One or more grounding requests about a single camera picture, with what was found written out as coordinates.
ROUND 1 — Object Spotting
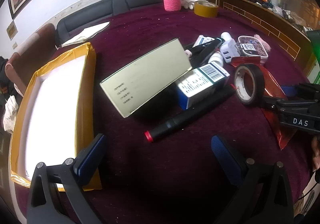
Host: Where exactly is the yellow cardboard tray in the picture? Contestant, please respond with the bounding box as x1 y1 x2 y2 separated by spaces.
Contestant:
9 42 103 192

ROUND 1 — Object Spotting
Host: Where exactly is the black tape roll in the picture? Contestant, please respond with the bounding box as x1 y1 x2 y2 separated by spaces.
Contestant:
234 63 266 105

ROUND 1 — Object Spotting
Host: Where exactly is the small wall plaque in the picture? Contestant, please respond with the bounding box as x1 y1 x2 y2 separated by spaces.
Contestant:
6 20 18 40

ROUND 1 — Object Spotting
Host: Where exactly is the brown armchair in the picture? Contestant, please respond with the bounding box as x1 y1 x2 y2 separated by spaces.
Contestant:
5 23 59 94

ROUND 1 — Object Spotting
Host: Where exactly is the pile of small clutter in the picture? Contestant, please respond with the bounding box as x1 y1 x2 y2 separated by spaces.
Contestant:
240 0 310 32

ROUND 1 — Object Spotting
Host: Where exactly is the white bottle with red label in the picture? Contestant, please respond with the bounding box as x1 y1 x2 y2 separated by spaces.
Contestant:
208 50 224 67

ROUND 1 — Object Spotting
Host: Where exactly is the white glove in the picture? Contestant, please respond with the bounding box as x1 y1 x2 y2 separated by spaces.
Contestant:
180 0 198 10

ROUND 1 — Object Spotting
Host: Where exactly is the pink fuzzy scrunchie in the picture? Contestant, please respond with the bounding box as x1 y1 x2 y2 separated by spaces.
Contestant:
252 34 272 52

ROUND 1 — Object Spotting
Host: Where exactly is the black leather sofa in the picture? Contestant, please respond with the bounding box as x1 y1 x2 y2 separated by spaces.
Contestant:
55 0 198 47

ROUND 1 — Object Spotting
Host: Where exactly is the stack of white papers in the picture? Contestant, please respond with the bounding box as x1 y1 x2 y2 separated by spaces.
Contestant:
60 22 110 48

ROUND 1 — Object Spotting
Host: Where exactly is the person's right hand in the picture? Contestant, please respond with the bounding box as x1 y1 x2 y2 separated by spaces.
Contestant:
311 136 320 172

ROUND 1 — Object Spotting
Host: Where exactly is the yellow tape roll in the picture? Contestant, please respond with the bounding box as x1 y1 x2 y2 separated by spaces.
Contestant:
194 1 218 18

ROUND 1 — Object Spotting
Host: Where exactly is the blue white medicine box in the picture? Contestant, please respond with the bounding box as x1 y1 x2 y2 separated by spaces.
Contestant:
175 62 230 110

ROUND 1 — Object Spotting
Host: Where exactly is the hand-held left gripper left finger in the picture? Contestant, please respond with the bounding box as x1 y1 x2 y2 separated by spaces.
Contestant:
26 133 108 224

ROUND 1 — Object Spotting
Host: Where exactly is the red foil packet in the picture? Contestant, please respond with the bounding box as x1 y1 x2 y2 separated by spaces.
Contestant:
230 56 298 151

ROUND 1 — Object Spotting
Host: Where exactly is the green object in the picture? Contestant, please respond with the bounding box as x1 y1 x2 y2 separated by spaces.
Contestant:
306 30 320 57

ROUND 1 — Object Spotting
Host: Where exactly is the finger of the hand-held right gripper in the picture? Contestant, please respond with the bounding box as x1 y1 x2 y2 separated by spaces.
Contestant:
261 96 320 114
280 83 320 100

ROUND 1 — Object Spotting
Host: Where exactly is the black marker with red cap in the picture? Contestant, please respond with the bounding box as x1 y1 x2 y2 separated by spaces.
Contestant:
144 85 237 143

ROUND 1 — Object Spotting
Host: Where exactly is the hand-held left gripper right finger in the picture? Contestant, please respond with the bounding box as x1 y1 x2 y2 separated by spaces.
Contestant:
211 135 294 224

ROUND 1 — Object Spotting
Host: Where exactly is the white charger adapter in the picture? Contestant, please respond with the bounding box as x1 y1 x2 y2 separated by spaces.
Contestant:
220 40 244 63

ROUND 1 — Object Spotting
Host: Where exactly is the large medicine box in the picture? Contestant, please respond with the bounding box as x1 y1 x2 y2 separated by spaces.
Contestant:
99 38 193 118

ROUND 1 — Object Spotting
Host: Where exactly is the wooden cabinet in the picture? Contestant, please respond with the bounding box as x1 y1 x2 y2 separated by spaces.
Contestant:
206 0 320 84

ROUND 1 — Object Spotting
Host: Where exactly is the small white blue box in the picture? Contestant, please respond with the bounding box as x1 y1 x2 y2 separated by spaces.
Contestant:
194 35 215 47

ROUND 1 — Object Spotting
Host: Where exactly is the black cable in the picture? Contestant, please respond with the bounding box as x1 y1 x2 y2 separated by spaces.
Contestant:
297 171 318 201

